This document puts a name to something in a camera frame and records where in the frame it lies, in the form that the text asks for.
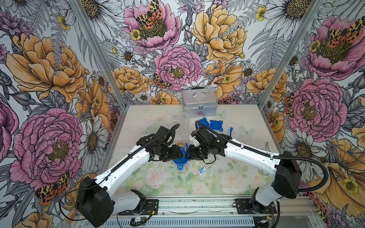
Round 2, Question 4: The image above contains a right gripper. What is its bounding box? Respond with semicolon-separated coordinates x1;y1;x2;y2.
184;143;211;162

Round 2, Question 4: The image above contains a blue lid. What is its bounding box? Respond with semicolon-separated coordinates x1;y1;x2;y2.
198;117;210;127
209;120;223;132
174;143;189;171

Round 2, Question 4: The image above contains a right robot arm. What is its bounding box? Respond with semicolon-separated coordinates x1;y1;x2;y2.
187;126;301;209

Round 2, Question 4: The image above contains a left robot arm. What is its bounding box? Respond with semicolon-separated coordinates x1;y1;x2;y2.
75;124;183;228

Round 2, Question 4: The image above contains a toothpaste tube front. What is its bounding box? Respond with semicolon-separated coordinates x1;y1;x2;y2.
198;164;211;175

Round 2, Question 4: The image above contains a silver metal first-aid case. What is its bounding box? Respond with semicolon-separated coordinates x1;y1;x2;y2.
182;88;218;117

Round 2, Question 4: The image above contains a clear packet right edge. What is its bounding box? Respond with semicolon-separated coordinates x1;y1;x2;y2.
265;142;271;153

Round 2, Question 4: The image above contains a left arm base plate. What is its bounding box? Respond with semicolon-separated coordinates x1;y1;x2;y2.
118;199;159;216

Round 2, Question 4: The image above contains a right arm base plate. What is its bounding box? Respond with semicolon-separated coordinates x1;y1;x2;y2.
232;198;277;215

